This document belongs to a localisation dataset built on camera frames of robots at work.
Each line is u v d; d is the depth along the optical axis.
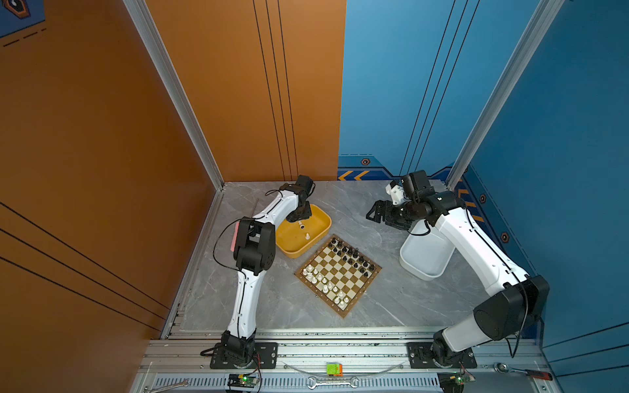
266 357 0.74
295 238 1.01
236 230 0.60
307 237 0.98
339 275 0.89
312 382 0.70
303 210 0.91
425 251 0.94
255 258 0.60
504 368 0.70
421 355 0.72
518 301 0.41
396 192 0.73
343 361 0.74
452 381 0.71
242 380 0.71
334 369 0.69
